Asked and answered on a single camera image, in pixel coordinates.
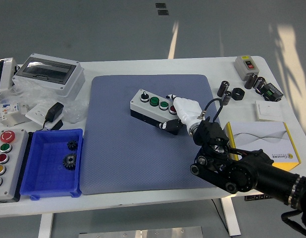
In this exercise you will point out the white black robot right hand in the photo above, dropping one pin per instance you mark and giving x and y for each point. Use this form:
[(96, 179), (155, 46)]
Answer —
[(187, 111)]

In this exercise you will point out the white circuit breaker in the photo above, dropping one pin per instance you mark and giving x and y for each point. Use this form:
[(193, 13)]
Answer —
[(12, 112)]

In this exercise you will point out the black table control panel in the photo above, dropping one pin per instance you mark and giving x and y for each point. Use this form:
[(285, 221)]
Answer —
[(254, 197)]

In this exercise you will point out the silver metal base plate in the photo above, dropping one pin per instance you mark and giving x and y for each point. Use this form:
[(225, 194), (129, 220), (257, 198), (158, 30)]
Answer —
[(143, 233)]

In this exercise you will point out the white box with black window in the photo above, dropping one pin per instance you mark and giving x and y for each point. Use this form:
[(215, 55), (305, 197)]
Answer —
[(7, 72)]

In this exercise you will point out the black module with green terminal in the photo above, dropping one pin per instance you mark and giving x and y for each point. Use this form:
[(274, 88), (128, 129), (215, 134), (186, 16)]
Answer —
[(274, 90)]

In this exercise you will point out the white wall socket plate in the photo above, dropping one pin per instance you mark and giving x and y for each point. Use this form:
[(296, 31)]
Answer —
[(36, 114)]

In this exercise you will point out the grey enclosure with dark lid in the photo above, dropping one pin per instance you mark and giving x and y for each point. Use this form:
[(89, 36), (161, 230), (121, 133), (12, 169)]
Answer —
[(68, 84)]

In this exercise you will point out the blue plastic bin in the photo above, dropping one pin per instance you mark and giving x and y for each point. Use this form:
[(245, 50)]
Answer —
[(44, 178)]

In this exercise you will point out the small black bevel gear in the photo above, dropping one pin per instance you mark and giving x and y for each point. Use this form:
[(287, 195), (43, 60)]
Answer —
[(72, 145)]

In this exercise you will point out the black power adapter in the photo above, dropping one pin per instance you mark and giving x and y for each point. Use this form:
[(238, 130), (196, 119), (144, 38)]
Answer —
[(54, 111)]

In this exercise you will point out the clear plastic bag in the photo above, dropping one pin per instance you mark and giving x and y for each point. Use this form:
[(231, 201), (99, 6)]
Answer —
[(31, 95)]

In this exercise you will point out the grey five-button control box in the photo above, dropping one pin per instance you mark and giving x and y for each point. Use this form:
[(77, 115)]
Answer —
[(14, 163)]

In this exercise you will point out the black cylindrical capacitor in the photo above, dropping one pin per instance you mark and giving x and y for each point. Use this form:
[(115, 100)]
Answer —
[(222, 88), (226, 98), (250, 81), (259, 84)]

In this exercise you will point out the white and yellow cardboard box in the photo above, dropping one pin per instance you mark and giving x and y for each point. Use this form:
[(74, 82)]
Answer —
[(262, 134)]

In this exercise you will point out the large black bevel gear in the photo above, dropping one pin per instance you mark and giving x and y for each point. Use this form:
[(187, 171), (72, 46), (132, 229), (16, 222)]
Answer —
[(69, 161)]

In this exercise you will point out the dark floor plate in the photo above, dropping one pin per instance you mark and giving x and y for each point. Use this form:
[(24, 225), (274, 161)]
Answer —
[(163, 12), (160, 5)]

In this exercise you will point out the black hex nut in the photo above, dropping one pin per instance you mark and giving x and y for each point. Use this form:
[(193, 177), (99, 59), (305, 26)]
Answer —
[(235, 95)]

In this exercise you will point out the grey two-button switch box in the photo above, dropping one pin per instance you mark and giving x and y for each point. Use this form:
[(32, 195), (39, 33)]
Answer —
[(243, 67)]

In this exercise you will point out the blue-grey table mat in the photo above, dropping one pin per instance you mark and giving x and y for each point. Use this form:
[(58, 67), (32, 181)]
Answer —
[(123, 153)]

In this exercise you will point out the white wall switch plate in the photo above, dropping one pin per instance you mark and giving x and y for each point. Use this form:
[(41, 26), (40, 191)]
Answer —
[(269, 110)]

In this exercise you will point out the white table leg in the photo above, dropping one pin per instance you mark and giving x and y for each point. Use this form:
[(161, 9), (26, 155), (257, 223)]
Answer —
[(45, 225), (231, 218)]

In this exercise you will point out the grey four-button control box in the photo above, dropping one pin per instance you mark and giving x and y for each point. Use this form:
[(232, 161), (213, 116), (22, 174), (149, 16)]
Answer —
[(143, 106)]

